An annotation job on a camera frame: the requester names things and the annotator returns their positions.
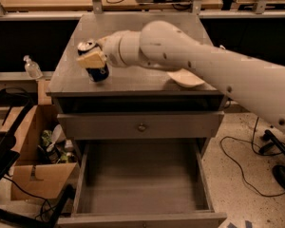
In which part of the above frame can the grey wooden drawer cabinet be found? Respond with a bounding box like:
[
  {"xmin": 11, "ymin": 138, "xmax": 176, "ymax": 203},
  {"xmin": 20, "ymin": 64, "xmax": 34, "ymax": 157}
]
[{"xmin": 47, "ymin": 12, "xmax": 227, "ymax": 153}]

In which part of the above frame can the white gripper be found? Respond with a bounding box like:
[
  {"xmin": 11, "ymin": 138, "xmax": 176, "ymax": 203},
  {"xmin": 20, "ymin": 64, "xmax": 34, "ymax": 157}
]
[{"xmin": 77, "ymin": 33, "xmax": 124, "ymax": 68}]

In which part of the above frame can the white paper bowl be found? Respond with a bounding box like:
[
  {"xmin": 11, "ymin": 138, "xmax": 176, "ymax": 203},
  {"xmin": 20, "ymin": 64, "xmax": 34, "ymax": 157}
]
[{"xmin": 167, "ymin": 69, "xmax": 204, "ymax": 87}]

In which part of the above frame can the closed grey top drawer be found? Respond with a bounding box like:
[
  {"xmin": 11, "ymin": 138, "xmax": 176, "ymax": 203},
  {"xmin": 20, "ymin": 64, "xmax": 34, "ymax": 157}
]
[{"xmin": 58, "ymin": 111, "xmax": 224, "ymax": 140}]

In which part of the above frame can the black stand base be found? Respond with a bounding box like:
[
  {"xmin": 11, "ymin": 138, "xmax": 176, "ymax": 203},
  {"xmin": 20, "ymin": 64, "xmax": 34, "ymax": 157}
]
[{"xmin": 258, "ymin": 130, "xmax": 285, "ymax": 190}]

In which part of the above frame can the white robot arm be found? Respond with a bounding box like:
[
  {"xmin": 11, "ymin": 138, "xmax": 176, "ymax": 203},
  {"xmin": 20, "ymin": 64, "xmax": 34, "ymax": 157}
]
[{"xmin": 77, "ymin": 21, "xmax": 285, "ymax": 133}]

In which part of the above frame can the black chair frame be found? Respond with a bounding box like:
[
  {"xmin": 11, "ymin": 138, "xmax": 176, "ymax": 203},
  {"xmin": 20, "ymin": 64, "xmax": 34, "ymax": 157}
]
[{"xmin": 0, "ymin": 87, "xmax": 75, "ymax": 228}]

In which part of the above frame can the clear sanitizer pump bottle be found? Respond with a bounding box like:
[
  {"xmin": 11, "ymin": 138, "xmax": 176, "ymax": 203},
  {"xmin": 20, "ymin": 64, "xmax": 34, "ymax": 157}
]
[{"xmin": 23, "ymin": 55, "xmax": 43, "ymax": 79}]

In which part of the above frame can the black floor cable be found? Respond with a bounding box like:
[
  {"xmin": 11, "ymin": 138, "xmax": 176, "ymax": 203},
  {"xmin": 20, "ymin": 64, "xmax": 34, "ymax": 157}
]
[{"xmin": 218, "ymin": 117, "xmax": 285, "ymax": 199}]

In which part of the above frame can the blue pepsi can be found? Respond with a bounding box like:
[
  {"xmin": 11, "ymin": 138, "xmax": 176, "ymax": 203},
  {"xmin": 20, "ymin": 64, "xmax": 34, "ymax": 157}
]
[{"xmin": 77, "ymin": 39, "xmax": 109, "ymax": 82}]

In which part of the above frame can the open cardboard box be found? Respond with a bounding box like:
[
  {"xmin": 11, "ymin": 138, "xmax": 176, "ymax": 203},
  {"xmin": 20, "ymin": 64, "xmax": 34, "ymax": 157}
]
[{"xmin": 9, "ymin": 79, "xmax": 81, "ymax": 202}]

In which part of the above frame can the open grey middle drawer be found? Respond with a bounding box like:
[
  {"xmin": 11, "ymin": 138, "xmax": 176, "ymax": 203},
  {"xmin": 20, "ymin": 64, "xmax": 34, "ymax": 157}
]
[{"xmin": 58, "ymin": 140, "xmax": 227, "ymax": 228}]

